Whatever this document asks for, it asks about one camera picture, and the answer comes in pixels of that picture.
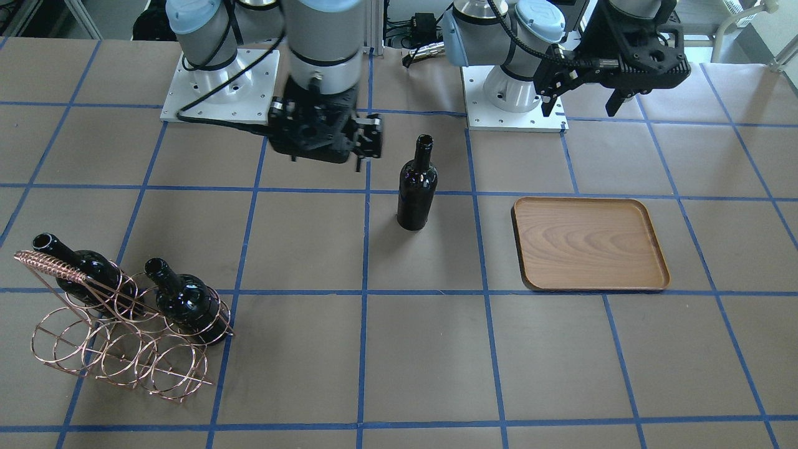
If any copper wire bottle basket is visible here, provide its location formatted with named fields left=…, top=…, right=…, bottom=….
left=14, top=250, right=213, bottom=402

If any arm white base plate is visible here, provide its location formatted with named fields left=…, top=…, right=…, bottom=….
left=461, top=65, right=569, bottom=133
left=160, top=49, right=280, bottom=125

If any wooden tray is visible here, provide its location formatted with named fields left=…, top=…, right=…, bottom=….
left=511, top=196, right=671, bottom=292

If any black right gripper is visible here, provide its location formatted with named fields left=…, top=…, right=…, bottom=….
left=268, top=84, right=382, bottom=173

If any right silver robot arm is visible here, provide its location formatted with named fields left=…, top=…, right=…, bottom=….
left=161, top=1, right=383, bottom=164

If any dark wine bottle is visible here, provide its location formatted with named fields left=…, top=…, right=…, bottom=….
left=397, top=134, right=438, bottom=232
left=32, top=233, right=143, bottom=318

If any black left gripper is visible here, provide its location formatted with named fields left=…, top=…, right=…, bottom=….
left=533, top=6, right=691, bottom=117

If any dark wine bottle end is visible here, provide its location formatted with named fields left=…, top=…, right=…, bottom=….
left=143, top=258, right=230, bottom=345

